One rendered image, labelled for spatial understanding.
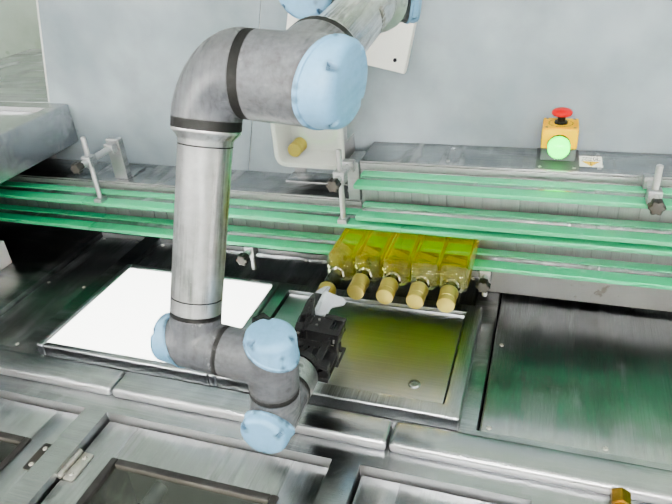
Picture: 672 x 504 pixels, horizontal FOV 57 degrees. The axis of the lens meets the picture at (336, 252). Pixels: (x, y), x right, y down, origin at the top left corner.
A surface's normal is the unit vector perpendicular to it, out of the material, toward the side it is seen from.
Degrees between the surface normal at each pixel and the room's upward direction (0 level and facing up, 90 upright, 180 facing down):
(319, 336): 1
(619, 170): 90
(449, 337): 90
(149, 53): 0
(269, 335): 90
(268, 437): 1
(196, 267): 30
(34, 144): 90
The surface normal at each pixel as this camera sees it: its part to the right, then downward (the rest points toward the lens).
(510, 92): -0.31, 0.50
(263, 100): -0.31, 0.66
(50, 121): 0.95, 0.10
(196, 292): 0.13, 0.26
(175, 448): -0.07, -0.86
